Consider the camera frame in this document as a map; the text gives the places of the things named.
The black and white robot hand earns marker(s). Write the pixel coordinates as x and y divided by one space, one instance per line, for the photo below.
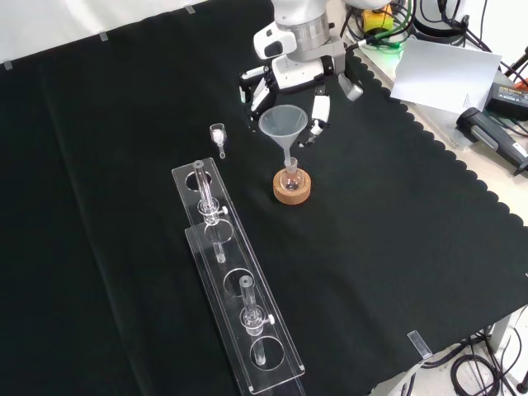
297 76

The clear plastic funnel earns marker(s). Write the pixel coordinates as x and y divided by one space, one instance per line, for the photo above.
282 123

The glass weighing funnel with powder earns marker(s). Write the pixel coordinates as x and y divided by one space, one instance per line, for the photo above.
218 136

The glass round-bottom flask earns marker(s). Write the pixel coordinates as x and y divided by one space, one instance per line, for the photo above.
292 181

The clear acrylic funnel stand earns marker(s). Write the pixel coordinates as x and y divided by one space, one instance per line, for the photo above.
247 288

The yellow stop button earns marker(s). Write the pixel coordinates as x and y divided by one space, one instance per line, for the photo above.
376 20

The grey tape piece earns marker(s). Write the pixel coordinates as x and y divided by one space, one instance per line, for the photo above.
189 9
8 65
104 36

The pale white board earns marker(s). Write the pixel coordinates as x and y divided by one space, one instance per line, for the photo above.
445 74

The black cloth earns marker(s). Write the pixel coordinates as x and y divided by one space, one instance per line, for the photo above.
371 206

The black handheld tool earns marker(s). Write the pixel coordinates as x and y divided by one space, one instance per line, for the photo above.
486 134

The black power adapter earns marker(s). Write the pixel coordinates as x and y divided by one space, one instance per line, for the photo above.
509 99

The black and red tripod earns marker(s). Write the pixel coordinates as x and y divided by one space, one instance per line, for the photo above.
517 68

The clear tape strip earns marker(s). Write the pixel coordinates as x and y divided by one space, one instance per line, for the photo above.
419 344

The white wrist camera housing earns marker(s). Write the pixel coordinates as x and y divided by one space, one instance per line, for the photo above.
268 39

